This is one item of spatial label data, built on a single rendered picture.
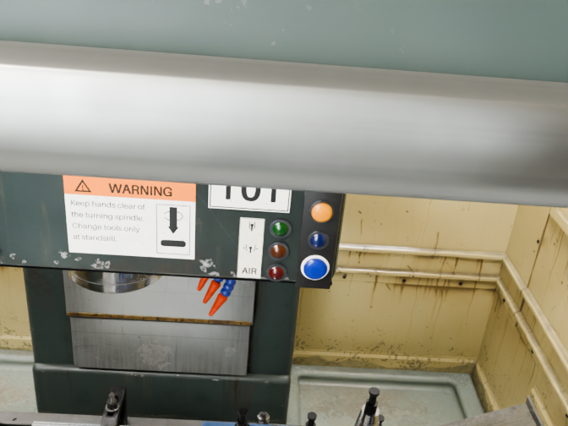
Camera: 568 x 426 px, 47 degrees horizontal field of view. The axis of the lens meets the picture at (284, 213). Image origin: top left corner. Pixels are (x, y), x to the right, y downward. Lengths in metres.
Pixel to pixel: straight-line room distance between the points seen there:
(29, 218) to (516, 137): 0.70
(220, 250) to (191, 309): 0.85
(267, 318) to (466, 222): 0.70
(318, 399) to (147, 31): 2.03
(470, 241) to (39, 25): 1.91
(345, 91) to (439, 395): 2.15
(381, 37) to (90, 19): 0.10
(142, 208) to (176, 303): 0.87
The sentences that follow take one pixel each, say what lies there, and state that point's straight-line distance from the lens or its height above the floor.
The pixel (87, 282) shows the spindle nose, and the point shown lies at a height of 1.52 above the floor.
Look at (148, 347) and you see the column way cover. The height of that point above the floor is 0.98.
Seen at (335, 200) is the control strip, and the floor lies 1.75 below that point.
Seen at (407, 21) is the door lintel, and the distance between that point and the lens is 0.24.
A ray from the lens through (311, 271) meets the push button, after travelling 0.83.
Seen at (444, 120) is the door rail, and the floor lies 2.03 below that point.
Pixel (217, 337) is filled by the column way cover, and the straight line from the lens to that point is 1.72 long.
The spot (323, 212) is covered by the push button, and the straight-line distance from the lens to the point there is 0.79.
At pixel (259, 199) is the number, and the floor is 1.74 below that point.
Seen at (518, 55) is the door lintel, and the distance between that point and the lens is 0.25.
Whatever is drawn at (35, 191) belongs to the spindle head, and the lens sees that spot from 0.83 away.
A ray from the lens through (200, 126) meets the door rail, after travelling 0.22.
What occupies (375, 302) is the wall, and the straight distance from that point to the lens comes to 2.16.
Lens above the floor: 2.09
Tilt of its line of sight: 27 degrees down
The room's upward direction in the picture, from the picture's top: 5 degrees clockwise
